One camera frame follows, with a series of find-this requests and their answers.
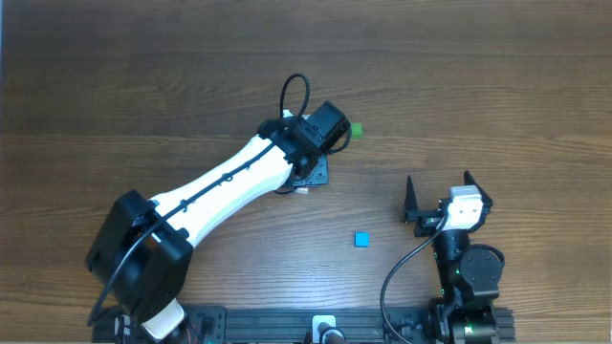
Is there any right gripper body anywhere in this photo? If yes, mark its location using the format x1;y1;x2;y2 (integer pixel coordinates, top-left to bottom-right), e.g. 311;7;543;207
413;198;494;238

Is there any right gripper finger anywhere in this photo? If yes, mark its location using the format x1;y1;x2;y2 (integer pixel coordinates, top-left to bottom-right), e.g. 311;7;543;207
462;170;494;209
402;174;420;224

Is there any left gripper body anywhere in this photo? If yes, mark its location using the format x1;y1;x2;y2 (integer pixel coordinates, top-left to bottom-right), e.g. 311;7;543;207
290;152;331;188

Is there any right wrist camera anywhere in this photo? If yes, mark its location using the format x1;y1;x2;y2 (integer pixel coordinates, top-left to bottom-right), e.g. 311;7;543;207
447;184;483;233

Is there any black cable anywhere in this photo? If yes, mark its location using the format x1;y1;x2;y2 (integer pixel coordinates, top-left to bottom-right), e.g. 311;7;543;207
87;73;354;329
380;212;450;344

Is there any mounting rail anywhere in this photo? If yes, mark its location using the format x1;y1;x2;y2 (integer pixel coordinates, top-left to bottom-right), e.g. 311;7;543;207
93;305;516;344

